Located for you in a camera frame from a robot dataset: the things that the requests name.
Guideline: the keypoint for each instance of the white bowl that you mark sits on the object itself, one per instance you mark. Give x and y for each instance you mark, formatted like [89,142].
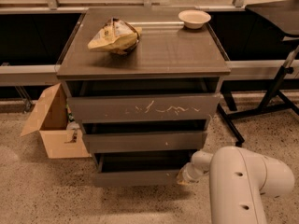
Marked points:
[194,19]

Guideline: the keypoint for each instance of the yellow chip bag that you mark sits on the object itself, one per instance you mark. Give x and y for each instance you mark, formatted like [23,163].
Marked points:
[116,36]

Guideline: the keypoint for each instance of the open cardboard box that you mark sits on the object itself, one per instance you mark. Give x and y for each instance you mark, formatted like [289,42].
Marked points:
[50,117]

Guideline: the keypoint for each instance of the black side table stand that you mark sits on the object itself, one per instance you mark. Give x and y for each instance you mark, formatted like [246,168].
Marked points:
[283,15]

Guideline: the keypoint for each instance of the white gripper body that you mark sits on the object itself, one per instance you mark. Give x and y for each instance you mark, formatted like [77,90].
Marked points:
[188,173]

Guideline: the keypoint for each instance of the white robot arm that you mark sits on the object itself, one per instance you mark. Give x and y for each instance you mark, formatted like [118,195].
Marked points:
[238,178]

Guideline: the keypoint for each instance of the grey drawer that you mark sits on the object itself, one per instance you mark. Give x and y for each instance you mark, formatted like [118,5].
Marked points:
[145,136]
[154,107]
[143,168]

